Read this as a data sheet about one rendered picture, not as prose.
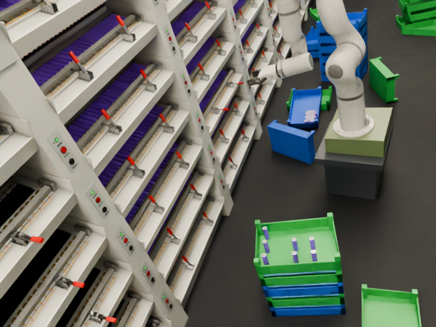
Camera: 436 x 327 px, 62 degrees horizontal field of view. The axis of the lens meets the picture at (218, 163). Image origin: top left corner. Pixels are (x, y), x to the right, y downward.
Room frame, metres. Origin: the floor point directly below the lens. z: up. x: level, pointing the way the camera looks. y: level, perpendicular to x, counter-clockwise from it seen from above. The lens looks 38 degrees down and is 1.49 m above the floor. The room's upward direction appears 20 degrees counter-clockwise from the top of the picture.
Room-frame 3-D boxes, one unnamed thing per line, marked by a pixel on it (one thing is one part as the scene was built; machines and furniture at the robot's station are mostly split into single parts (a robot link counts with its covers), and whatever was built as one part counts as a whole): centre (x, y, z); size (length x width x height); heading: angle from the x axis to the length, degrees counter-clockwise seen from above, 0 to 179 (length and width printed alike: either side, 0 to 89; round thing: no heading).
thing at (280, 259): (0.84, -0.17, 0.36); 0.30 x 0.20 x 0.08; 72
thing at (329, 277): (0.84, -0.17, 0.28); 0.30 x 0.20 x 0.08; 72
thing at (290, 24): (1.59, -0.53, 0.80); 0.16 x 0.09 x 0.30; 148
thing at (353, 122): (1.37, -0.68, 0.47); 0.19 x 0.19 x 0.18
